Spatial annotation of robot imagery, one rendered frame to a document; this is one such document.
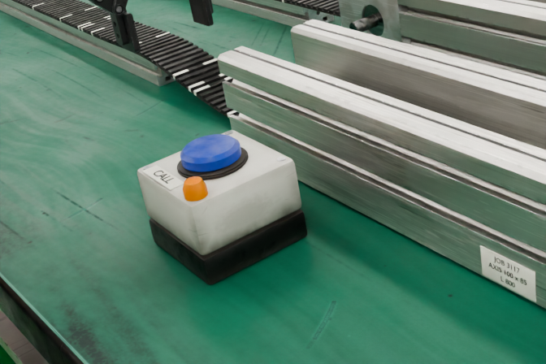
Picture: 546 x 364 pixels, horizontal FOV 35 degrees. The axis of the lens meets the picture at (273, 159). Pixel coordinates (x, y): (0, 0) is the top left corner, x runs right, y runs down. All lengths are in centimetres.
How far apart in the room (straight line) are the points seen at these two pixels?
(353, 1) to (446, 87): 28
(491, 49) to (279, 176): 25
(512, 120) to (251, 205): 17
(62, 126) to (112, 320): 35
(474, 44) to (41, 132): 41
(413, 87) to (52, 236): 29
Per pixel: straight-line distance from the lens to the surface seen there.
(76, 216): 70
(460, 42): 76
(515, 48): 72
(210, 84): 84
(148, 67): 94
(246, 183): 55
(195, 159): 56
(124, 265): 61
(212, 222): 55
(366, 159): 58
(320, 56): 72
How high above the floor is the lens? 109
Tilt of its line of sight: 26 degrees down
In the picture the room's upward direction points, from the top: 11 degrees counter-clockwise
